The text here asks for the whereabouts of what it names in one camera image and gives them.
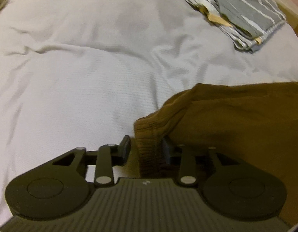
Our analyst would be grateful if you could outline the brown pants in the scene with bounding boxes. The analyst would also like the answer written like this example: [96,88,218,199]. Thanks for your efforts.
[133,82,298,225]

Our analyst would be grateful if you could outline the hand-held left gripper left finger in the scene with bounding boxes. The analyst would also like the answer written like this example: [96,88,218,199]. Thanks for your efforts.
[52,135,132,188]

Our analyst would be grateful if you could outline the white bed duvet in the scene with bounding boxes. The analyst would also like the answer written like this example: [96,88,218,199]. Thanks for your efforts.
[0,0,298,223]

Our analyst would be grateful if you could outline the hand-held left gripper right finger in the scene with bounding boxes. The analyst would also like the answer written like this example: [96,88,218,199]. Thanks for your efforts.
[162,136,239,188]

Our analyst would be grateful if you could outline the beige wooden furniture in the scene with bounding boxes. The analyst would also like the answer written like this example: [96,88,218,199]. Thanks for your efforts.
[272,0,298,38]

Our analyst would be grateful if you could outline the grey striped cloth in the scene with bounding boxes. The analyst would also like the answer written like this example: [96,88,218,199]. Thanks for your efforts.
[167,0,287,54]

